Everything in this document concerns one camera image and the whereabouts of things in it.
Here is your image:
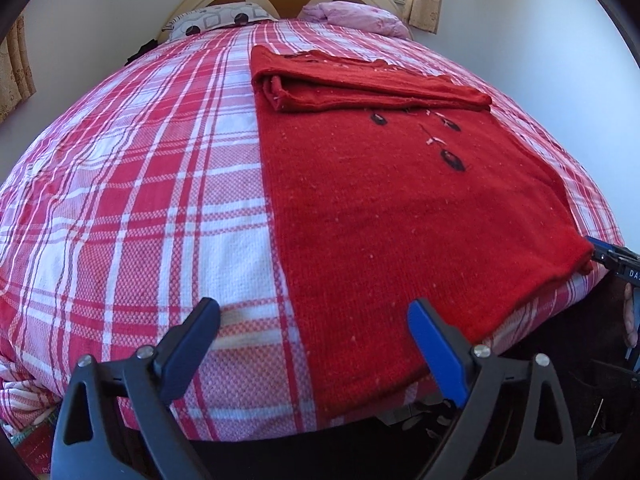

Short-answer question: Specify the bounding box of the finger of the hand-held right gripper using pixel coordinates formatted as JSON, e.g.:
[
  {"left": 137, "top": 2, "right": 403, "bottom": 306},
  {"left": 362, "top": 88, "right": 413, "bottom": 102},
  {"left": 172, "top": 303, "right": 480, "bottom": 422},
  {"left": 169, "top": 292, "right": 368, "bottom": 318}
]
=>
[{"left": 585, "top": 236, "right": 640, "bottom": 275}]

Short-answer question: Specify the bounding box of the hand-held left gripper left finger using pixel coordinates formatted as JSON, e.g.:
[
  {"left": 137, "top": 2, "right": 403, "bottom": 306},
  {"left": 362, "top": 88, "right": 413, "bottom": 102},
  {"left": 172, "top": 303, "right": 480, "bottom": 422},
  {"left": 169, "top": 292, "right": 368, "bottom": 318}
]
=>
[{"left": 51, "top": 297, "right": 222, "bottom": 480}]

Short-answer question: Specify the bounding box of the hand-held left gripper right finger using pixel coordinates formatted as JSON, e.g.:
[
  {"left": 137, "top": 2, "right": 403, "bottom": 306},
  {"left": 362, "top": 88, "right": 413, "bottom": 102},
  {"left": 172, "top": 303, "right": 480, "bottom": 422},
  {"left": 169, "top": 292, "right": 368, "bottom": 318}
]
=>
[{"left": 407, "top": 298, "right": 578, "bottom": 480}]

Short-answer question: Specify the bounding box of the red embroidered sweater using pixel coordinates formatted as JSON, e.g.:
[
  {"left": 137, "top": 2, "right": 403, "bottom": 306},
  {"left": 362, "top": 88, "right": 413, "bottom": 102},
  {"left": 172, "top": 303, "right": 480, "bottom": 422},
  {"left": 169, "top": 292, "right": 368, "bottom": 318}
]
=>
[{"left": 250, "top": 45, "right": 596, "bottom": 428}]

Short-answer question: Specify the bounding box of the person's right hand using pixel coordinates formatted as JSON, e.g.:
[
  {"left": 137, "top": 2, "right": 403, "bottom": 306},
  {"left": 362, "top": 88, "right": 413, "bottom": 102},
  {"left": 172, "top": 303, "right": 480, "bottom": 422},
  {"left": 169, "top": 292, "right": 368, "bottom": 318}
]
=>
[{"left": 623, "top": 284, "right": 640, "bottom": 350}]

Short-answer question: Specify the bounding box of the person's dark clothing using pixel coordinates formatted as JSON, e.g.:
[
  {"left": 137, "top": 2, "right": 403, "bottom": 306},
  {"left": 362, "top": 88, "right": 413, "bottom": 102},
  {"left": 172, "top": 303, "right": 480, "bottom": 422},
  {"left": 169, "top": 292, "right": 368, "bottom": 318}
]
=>
[{"left": 192, "top": 270, "right": 640, "bottom": 480}]

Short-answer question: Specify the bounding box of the red plaid bed sheet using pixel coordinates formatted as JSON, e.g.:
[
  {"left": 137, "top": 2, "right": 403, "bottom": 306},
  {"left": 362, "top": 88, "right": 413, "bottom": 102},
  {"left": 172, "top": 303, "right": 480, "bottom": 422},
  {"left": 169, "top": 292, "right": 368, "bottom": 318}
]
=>
[{"left": 0, "top": 19, "right": 626, "bottom": 441}]

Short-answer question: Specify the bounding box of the floral quilt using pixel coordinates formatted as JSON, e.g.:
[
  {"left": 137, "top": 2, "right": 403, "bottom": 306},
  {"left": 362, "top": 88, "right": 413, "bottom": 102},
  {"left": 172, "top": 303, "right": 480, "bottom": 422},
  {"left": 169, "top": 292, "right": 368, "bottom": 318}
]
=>
[{"left": 0, "top": 381, "right": 63, "bottom": 476}]

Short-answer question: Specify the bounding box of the dark cloth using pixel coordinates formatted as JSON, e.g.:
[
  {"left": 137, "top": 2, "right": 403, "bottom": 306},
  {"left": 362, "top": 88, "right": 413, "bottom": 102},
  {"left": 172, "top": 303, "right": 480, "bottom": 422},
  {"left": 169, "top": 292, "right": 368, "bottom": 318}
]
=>
[{"left": 124, "top": 39, "right": 156, "bottom": 66}]

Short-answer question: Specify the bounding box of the grey patterned pillow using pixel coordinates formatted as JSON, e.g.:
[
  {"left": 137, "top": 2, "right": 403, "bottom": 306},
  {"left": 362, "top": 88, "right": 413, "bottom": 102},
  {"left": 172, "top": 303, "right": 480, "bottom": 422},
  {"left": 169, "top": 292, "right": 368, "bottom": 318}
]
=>
[{"left": 167, "top": 2, "right": 278, "bottom": 41}]

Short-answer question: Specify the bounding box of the pink pillow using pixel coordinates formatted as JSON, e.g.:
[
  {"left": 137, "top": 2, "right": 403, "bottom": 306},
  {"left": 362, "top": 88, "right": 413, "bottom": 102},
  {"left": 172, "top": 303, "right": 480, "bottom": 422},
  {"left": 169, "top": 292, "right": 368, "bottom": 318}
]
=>
[{"left": 301, "top": 1, "right": 412, "bottom": 40}]

